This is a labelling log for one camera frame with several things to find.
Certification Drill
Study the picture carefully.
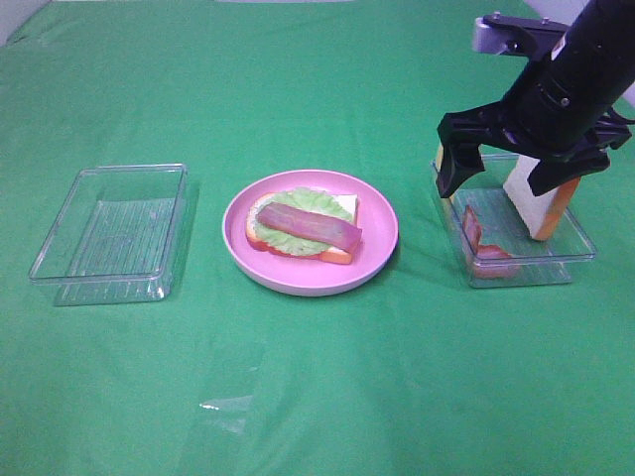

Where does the green tablecloth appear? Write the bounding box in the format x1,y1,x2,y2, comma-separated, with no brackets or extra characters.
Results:
1,1,634,475

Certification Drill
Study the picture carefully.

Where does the yellow cheese slice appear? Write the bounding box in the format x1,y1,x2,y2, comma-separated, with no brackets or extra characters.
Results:
434,144,445,199

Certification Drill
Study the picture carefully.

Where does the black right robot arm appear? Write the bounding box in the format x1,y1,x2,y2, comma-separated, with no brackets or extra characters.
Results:
437,1,634,197

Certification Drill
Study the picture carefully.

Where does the clear plastic tray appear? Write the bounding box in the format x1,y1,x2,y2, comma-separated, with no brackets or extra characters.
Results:
433,153,596,288
29,164,196,306

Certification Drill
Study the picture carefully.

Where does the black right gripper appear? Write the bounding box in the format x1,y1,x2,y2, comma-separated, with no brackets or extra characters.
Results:
438,54,634,198

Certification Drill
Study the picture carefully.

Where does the toy bread slice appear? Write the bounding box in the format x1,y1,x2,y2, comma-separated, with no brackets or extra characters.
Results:
243,190,359,266
503,156,580,241

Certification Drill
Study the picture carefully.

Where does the green lettuce leaf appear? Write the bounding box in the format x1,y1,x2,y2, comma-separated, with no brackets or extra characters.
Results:
255,185,354,258

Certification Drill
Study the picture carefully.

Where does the right clear plastic tray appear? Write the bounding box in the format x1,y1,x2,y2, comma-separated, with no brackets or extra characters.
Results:
433,153,596,288

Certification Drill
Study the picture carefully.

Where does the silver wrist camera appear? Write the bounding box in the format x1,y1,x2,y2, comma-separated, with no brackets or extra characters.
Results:
472,13,569,61

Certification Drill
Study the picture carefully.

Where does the pink round plate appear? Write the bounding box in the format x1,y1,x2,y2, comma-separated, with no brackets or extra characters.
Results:
222,170,399,297

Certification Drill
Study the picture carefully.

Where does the bacon strip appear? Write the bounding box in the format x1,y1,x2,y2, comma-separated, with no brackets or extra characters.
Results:
461,205,519,280
256,201,362,253

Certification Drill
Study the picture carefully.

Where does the left clear plastic tray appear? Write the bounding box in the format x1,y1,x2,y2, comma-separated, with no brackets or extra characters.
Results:
29,164,196,306

